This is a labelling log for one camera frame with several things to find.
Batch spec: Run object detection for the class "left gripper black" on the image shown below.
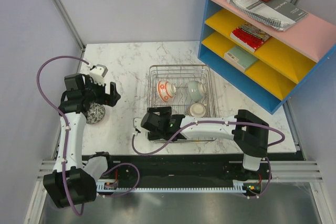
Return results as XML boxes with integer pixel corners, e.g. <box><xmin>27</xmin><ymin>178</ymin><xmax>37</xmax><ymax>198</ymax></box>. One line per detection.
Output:
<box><xmin>82</xmin><ymin>75</ymin><xmax>120</xmax><ymax>107</ymax></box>

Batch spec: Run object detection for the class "grey patterned bowl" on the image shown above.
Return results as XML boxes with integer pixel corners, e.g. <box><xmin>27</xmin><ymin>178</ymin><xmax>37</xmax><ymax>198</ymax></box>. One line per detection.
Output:
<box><xmin>87</xmin><ymin>103</ymin><xmax>106</xmax><ymax>124</ymax></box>

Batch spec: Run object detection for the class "orange patterned glass bowl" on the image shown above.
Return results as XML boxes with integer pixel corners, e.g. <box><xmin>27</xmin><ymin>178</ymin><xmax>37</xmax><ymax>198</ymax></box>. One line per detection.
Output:
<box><xmin>156</xmin><ymin>80</ymin><xmax>176</xmax><ymax>102</ymax></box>

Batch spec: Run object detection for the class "brown patterned bowl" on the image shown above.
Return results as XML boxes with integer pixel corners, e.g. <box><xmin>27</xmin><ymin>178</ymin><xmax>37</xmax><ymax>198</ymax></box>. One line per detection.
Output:
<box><xmin>185</xmin><ymin>103</ymin><xmax>209</xmax><ymax>118</ymax></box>

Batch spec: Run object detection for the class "green glass bowl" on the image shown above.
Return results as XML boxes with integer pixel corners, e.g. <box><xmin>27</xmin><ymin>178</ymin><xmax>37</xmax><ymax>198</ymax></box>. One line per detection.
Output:
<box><xmin>187</xmin><ymin>80</ymin><xmax>207</xmax><ymax>103</ymax></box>

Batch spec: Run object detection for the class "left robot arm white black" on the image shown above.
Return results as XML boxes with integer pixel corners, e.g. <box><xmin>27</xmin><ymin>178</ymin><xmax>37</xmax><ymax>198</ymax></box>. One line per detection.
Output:
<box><xmin>43</xmin><ymin>73</ymin><xmax>121</xmax><ymax>208</ymax></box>

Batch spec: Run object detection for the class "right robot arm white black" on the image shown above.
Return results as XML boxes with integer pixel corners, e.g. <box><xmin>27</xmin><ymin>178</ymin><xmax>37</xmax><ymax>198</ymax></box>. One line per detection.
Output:
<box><xmin>141</xmin><ymin>106</ymin><xmax>269</xmax><ymax>179</ymax></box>

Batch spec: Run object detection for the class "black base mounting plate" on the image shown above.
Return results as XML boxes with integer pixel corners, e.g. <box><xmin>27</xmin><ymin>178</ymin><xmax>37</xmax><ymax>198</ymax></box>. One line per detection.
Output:
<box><xmin>78</xmin><ymin>152</ymin><xmax>307</xmax><ymax>188</ymax></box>

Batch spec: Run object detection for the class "light green book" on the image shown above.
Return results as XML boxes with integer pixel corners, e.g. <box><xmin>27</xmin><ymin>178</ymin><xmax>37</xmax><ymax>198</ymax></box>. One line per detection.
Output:
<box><xmin>224</xmin><ymin>46</ymin><xmax>258</xmax><ymax>73</ymax></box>

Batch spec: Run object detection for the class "red patterned book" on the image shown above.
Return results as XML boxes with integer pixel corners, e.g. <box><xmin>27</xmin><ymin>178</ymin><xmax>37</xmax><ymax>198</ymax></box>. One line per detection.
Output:
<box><xmin>230</xmin><ymin>22</ymin><xmax>271</xmax><ymax>52</ymax></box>

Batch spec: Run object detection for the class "colourful wooden shelf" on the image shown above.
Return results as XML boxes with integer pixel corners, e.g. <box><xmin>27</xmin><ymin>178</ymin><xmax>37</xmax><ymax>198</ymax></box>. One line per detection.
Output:
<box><xmin>198</xmin><ymin>0</ymin><xmax>335</xmax><ymax>113</ymax></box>

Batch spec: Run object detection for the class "grey setup guide booklet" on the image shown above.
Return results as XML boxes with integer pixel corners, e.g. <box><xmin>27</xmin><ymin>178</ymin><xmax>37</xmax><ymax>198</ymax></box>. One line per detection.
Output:
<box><xmin>243</xmin><ymin>0</ymin><xmax>309</xmax><ymax>27</ymax></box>

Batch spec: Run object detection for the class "spiral bound notebook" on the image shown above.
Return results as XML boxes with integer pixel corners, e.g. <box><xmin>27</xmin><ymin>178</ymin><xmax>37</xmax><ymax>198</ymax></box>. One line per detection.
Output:
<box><xmin>226</xmin><ymin>0</ymin><xmax>293</xmax><ymax>33</ymax></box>

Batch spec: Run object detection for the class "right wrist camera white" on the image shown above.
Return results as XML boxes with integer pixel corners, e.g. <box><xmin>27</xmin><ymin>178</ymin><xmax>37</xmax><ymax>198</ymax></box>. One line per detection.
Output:
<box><xmin>133</xmin><ymin>118</ymin><xmax>144</xmax><ymax>135</ymax></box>

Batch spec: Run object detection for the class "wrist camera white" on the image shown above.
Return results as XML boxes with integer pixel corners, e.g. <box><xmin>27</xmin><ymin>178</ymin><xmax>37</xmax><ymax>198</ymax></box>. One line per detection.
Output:
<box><xmin>133</xmin><ymin>118</ymin><xmax>144</xmax><ymax>135</ymax></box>
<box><xmin>89</xmin><ymin>64</ymin><xmax>108</xmax><ymax>86</ymax></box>

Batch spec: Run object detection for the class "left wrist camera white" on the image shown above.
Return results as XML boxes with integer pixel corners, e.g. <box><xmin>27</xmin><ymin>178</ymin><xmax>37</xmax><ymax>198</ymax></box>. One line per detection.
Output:
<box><xmin>89</xmin><ymin>64</ymin><xmax>108</xmax><ymax>86</ymax></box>

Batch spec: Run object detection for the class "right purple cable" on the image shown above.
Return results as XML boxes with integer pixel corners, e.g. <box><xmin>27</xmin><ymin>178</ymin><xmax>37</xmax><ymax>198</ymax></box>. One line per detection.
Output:
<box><xmin>131</xmin><ymin>119</ymin><xmax>286</xmax><ymax>200</ymax></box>

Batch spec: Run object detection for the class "purple cable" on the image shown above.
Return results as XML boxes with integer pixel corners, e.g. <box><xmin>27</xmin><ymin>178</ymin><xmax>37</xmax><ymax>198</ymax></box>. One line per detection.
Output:
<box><xmin>131</xmin><ymin>119</ymin><xmax>286</xmax><ymax>200</ymax></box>
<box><xmin>36</xmin><ymin>55</ymin><xmax>141</xmax><ymax>217</ymax></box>

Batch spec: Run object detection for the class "metal wire dish rack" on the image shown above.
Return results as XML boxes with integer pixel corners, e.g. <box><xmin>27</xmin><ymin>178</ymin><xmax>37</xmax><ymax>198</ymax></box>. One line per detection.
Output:
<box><xmin>144</xmin><ymin>63</ymin><xmax>219</xmax><ymax>144</ymax></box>

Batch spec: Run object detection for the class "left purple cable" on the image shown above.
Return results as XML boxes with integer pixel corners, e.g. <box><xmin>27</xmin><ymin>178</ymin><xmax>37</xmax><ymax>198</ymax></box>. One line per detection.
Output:
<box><xmin>36</xmin><ymin>55</ymin><xmax>141</xmax><ymax>217</ymax></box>

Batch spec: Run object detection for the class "light blue cable duct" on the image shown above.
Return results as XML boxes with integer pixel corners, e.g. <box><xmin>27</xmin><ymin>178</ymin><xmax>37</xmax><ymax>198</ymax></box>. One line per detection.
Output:
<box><xmin>96</xmin><ymin>179</ymin><xmax>266</xmax><ymax>195</ymax></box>

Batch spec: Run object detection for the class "aluminium frame rail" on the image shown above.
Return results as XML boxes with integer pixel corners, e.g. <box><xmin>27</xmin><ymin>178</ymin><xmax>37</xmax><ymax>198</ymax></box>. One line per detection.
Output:
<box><xmin>37</xmin><ymin>161</ymin><xmax>323</xmax><ymax>183</ymax></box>

